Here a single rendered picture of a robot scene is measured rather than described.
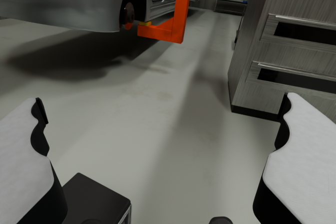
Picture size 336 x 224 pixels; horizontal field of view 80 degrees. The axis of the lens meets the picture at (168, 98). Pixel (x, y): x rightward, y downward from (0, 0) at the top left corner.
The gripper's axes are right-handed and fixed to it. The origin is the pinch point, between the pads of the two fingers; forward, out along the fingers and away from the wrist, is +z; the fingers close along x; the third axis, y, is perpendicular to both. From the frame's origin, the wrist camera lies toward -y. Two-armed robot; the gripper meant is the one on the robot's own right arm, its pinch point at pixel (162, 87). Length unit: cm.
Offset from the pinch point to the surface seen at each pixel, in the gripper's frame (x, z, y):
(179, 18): 17, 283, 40
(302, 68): 135, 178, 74
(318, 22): 131, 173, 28
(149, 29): -26, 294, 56
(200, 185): 23, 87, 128
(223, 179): 42, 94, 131
